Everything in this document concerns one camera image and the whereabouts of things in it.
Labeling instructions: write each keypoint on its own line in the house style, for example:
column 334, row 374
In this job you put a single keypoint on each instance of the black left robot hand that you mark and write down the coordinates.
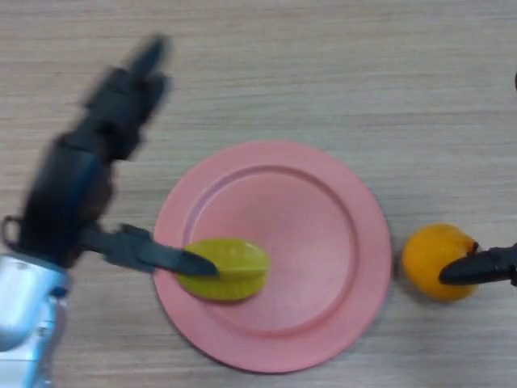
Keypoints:
column 68, row 194

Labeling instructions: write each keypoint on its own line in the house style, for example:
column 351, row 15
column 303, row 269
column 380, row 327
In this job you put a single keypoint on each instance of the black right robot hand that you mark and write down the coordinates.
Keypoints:
column 480, row 268

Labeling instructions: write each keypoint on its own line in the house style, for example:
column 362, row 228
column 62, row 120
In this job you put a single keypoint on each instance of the yellow starfruit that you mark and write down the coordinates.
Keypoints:
column 238, row 271

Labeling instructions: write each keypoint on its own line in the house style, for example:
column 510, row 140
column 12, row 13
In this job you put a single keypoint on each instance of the pink round plate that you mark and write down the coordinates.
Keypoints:
column 315, row 242

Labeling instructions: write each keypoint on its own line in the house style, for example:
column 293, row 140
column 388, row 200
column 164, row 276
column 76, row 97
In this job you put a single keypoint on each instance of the orange round fruit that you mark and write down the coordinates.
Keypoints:
column 428, row 254

